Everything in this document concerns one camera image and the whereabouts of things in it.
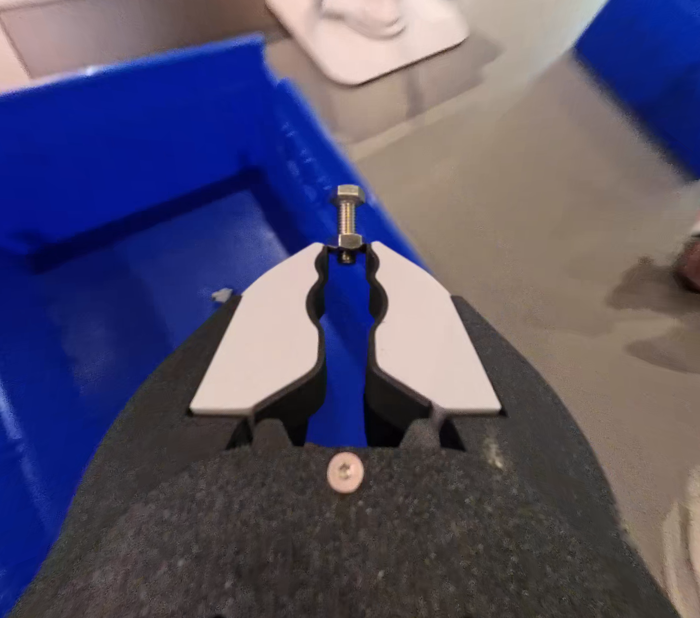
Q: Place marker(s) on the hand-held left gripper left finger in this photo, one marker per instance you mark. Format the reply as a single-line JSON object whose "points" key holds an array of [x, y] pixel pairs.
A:
{"points": [[257, 344]]}

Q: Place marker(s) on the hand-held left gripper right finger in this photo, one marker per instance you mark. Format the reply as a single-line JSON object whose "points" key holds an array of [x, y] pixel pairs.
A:
{"points": [[437, 350]]}

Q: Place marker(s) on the steel hex bolt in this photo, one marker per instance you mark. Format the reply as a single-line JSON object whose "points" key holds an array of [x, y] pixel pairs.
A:
{"points": [[348, 208], [221, 294]]}

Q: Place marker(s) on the steel hex nut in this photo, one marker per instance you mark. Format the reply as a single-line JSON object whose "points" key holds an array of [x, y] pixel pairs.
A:
{"points": [[350, 241]]}

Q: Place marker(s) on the blue plastic bin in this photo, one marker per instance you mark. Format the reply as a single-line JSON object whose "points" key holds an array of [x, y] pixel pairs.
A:
{"points": [[645, 55], [136, 164]]}

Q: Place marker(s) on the person's right hand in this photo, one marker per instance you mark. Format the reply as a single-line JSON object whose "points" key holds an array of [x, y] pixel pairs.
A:
{"points": [[690, 265]]}

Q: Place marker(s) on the person in white shirt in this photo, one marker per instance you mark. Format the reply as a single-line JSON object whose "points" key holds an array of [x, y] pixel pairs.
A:
{"points": [[683, 547]]}

